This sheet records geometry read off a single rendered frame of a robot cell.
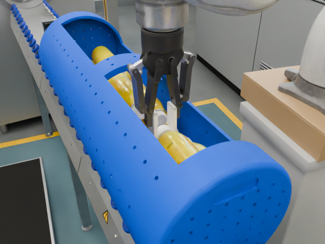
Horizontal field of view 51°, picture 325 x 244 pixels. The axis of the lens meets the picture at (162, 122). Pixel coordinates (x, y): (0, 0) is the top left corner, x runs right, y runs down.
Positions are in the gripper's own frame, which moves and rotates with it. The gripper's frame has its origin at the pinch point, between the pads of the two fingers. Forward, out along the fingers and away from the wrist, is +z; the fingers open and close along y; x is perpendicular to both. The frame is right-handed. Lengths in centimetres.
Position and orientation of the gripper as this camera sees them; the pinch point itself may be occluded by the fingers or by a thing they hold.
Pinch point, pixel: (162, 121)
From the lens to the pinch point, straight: 70.0
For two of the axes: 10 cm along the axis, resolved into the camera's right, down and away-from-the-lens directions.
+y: -8.9, 2.6, -3.8
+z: 0.0, 8.2, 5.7
